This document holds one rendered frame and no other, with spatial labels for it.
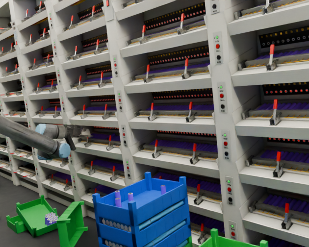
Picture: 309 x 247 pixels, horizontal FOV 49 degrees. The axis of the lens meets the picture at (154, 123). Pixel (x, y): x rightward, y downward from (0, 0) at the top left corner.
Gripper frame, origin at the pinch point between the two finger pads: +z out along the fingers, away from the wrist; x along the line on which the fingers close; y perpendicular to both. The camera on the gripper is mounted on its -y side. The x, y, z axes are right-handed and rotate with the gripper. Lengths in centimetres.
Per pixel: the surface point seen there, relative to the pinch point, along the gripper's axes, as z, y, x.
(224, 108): -10, 18, -118
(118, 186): 2.2, -28.6, -33.5
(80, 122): -6.5, 9.0, 3.3
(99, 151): -3.0, -8.3, -17.5
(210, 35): -16, 46, -114
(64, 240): -25, -60, -21
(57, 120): -6.9, 9.5, 37.3
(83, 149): -2.5, -9.2, 4.0
